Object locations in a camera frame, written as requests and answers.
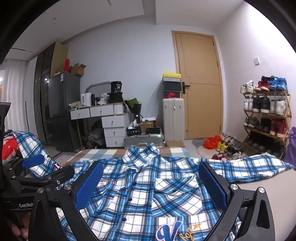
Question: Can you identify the black duffel bag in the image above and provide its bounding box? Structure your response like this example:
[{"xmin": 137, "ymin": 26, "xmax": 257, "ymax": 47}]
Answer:
[{"xmin": 82, "ymin": 120, "xmax": 105, "ymax": 147}]

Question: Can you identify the round grey rug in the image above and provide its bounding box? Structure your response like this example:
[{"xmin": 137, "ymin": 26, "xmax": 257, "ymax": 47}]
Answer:
[{"xmin": 192, "ymin": 138, "xmax": 222, "ymax": 159}]

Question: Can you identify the white curtain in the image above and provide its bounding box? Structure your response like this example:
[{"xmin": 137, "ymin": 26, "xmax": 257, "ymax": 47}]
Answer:
[{"xmin": 0, "ymin": 58, "xmax": 30, "ymax": 137}]

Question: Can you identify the white suitcase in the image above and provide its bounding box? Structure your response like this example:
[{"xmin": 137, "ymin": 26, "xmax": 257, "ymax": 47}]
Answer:
[{"xmin": 162, "ymin": 98, "xmax": 185, "ymax": 143}]

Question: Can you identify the grey arched frame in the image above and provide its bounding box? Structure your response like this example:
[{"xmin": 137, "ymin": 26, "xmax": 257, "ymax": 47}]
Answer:
[{"xmin": 84, "ymin": 81, "xmax": 111, "ymax": 107}]

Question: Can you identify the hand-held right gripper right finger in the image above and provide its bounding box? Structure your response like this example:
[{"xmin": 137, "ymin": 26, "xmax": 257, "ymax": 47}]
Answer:
[{"xmin": 198, "ymin": 161, "xmax": 275, "ymax": 241}]

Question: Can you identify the purple bag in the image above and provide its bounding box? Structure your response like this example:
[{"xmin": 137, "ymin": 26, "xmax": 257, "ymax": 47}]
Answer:
[{"xmin": 283, "ymin": 126, "xmax": 296, "ymax": 166}]

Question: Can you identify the silver suitcase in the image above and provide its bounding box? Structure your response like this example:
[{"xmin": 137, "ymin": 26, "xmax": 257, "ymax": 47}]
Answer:
[{"xmin": 124, "ymin": 133, "xmax": 165, "ymax": 149}]

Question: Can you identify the wooden shoe rack with shoes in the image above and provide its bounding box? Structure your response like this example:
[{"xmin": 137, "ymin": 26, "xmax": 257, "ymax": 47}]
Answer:
[{"xmin": 240, "ymin": 75, "xmax": 289, "ymax": 153}]

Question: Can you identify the black shoe box red logo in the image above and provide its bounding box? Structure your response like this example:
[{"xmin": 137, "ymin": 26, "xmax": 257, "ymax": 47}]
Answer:
[{"xmin": 162, "ymin": 90, "xmax": 181, "ymax": 99}]

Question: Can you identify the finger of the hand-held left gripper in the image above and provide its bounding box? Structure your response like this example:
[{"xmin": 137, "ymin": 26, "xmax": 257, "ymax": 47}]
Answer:
[
  {"xmin": 13, "ymin": 155, "xmax": 45, "ymax": 172},
  {"xmin": 14, "ymin": 166, "xmax": 75, "ymax": 186}
]

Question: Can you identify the row of floor shoes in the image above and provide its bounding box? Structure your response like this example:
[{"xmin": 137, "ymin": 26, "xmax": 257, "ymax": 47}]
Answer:
[{"xmin": 211, "ymin": 133, "xmax": 249, "ymax": 160}]

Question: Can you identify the sealed cardboard box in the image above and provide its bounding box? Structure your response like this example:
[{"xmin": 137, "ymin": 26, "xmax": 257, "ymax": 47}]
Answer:
[{"xmin": 166, "ymin": 140, "xmax": 185, "ymax": 148}]

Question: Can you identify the white desk with drawers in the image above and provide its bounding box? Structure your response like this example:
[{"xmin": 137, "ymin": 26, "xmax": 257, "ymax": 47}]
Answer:
[{"xmin": 69, "ymin": 102, "xmax": 131, "ymax": 149}]

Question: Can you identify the tall dark wardrobe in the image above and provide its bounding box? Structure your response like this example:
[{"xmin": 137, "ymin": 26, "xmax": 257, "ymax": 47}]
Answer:
[{"xmin": 28, "ymin": 42, "xmax": 68, "ymax": 146}]

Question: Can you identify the white crumpled bag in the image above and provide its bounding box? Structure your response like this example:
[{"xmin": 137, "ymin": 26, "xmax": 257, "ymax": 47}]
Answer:
[{"xmin": 96, "ymin": 93, "xmax": 110, "ymax": 105}]

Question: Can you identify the black wrapped bouquet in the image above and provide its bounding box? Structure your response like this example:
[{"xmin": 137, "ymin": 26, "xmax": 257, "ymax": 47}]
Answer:
[{"xmin": 124, "ymin": 98, "xmax": 142, "ymax": 124}]

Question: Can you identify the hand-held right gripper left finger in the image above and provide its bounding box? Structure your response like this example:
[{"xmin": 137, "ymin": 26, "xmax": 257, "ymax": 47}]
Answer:
[{"xmin": 29, "ymin": 161, "xmax": 104, "ymax": 241}]

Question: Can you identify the checkered bed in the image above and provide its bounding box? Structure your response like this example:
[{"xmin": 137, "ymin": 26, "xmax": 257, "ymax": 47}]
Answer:
[{"xmin": 52, "ymin": 147, "xmax": 192, "ymax": 167}]

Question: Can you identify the brown box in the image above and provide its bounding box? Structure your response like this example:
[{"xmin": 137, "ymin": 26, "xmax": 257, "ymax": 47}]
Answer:
[{"xmin": 139, "ymin": 120, "xmax": 155, "ymax": 131}]

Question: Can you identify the dark grey fridge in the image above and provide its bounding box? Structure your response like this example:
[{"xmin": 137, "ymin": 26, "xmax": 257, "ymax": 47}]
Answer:
[{"xmin": 47, "ymin": 72, "xmax": 81, "ymax": 152}]

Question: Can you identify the person's left hand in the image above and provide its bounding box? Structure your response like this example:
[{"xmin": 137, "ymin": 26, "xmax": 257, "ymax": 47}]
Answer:
[{"xmin": 5, "ymin": 212, "xmax": 30, "ymax": 241}]

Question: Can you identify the blue plaid shirt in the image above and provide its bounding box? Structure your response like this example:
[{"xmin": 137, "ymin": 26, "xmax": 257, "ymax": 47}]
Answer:
[{"xmin": 5, "ymin": 131, "xmax": 293, "ymax": 241}]

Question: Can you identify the red and white pillow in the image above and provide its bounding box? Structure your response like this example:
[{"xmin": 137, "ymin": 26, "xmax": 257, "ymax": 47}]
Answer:
[{"xmin": 2, "ymin": 132, "xmax": 18, "ymax": 160}]

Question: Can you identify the wooden door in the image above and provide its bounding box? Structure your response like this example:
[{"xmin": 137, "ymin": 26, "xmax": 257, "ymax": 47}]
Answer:
[{"xmin": 171, "ymin": 30, "xmax": 223, "ymax": 139}]

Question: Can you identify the white kettle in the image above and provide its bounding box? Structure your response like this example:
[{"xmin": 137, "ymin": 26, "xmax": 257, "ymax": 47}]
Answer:
[{"xmin": 81, "ymin": 93, "xmax": 92, "ymax": 107}]

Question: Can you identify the orange plastic bag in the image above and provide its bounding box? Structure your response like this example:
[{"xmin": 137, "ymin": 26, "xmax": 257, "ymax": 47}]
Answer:
[{"xmin": 203, "ymin": 136, "xmax": 222, "ymax": 149}]

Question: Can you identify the open cardboard box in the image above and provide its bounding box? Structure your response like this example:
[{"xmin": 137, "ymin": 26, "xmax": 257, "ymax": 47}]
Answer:
[{"xmin": 69, "ymin": 63, "xmax": 87, "ymax": 77}]

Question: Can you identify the grey mat with striped edge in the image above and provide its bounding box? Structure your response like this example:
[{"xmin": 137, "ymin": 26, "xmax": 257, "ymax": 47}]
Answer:
[{"xmin": 43, "ymin": 145, "xmax": 81, "ymax": 167}]

